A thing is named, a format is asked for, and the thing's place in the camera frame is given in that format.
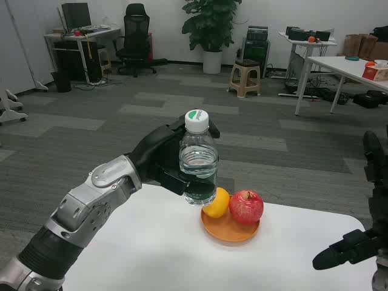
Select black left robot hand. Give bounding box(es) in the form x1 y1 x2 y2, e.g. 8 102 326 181
125 116 221 196

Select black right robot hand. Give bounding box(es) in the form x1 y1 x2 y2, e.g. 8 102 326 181
312 124 388 270

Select clear water bottle green label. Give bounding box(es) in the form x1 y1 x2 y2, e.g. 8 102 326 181
178 109 219 206

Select yellow lemon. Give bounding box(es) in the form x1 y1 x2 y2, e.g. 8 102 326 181
202 187 230 218

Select white plant pot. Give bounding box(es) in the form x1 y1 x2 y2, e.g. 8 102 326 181
202 50 224 75

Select red apple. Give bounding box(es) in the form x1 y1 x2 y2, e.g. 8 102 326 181
229 190 264 225

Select black trash bin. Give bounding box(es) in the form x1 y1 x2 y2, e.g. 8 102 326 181
51 71 73 93

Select round orange plate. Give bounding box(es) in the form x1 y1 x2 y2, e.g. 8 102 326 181
200 209 261 243

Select black case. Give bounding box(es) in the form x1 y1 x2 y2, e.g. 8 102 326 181
353 90 388 109

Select black office chair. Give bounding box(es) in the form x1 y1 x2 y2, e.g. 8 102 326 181
115 3 168 78

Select beige plastic stool dark seat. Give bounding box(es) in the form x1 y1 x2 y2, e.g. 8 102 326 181
227 59 262 98

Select white desk with monitor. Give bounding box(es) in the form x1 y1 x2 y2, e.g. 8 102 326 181
44 27 122 84

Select green potted plant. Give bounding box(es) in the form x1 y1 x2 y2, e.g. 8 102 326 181
181 0 243 52

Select red tissue box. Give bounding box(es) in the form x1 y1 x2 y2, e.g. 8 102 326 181
363 65 388 82

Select white stand foot with castor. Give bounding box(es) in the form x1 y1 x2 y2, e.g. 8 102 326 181
0 102 28 124
0 89 24 112

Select black and green equipment stack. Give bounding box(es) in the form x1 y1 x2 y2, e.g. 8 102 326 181
242 25 271 79

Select black computer monitor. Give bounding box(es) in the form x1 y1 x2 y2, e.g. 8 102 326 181
61 2 92 31

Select large white table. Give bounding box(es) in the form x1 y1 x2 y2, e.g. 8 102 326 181
294 56 388 116

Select brown cardboard box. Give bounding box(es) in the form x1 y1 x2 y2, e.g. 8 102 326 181
369 41 388 61

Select brown paper bags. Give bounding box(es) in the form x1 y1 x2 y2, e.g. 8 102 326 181
344 33 378 58

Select white partition panel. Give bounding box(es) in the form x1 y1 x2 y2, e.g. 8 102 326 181
0 0 49 95

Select black boxes on desk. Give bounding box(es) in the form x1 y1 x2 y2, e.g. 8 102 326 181
285 26 330 42

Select black cable heap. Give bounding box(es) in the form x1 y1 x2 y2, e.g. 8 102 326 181
303 86 349 105

